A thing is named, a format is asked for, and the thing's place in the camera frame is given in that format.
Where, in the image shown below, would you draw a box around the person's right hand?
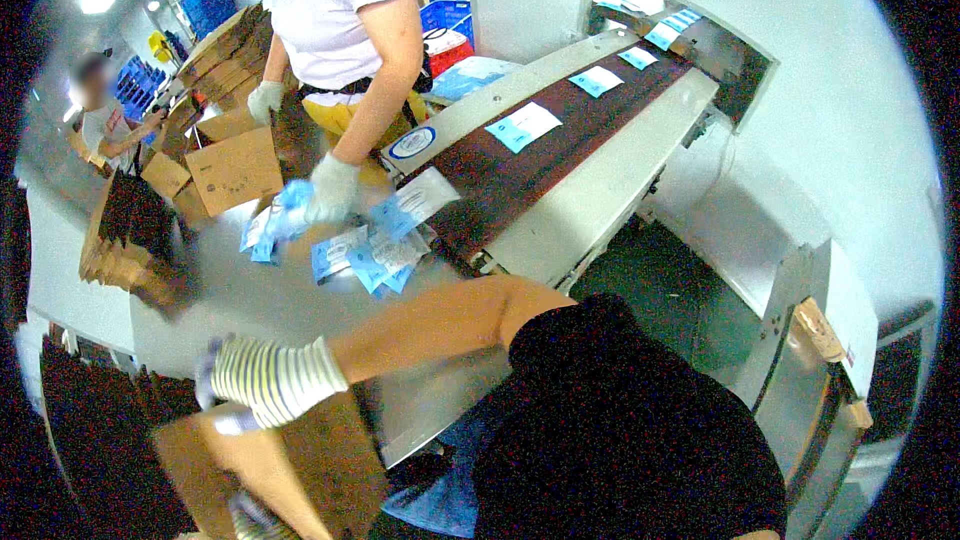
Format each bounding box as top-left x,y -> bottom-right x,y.
195,336 -> 351,436

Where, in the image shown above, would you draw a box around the person's left hand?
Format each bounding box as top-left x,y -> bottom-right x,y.
228,490 -> 303,540

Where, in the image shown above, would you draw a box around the brown cardboard box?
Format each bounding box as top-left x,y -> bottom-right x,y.
153,388 -> 393,540

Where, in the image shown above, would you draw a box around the dark stack of flat cartons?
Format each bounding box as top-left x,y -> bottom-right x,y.
37,330 -> 205,540

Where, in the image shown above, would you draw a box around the bundle of blue packets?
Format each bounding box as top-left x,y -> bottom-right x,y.
238,178 -> 316,265

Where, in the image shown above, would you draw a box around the person's legs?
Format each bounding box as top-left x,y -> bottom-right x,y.
381,405 -> 485,540

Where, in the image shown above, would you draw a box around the pile of blue white packets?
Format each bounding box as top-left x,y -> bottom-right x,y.
310,221 -> 432,300

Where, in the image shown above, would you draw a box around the small brown carton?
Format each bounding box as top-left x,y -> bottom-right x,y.
140,151 -> 193,201

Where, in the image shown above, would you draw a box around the open brown carton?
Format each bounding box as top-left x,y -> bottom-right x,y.
183,108 -> 286,219

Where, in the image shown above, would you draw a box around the rack of blue bins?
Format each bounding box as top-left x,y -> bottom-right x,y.
114,54 -> 169,123

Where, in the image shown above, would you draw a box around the round blue white sticker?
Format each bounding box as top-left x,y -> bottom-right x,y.
387,126 -> 438,161

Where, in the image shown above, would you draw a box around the stack of blue crates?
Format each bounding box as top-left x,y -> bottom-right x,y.
180,0 -> 240,40

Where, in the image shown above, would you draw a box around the person's body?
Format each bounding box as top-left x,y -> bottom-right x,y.
471,292 -> 789,540

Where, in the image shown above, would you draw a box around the blue plastic bag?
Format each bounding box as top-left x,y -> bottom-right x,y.
430,55 -> 523,102

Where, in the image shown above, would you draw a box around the red plastic crate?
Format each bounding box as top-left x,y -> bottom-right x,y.
424,28 -> 476,79

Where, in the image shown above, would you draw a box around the blue plastic crate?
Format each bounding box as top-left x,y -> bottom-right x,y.
419,0 -> 475,46

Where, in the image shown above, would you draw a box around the steel conveyor with dark belt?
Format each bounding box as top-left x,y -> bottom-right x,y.
378,6 -> 778,295

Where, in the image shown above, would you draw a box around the steel machine cabinet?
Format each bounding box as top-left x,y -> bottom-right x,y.
678,238 -> 880,540

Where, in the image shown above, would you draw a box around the wooden block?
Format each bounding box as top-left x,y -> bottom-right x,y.
793,297 -> 849,363

